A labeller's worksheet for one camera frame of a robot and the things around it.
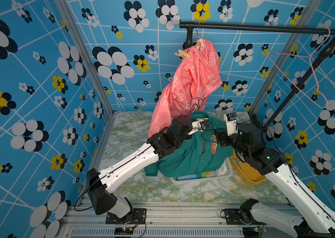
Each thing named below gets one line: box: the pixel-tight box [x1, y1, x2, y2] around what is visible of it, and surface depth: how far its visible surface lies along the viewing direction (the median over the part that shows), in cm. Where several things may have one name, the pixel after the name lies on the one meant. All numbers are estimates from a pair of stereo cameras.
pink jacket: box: [147, 38, 224, 138], surface depth 67 cm
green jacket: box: [144, 111, 234, 178], surface depth 75 cm
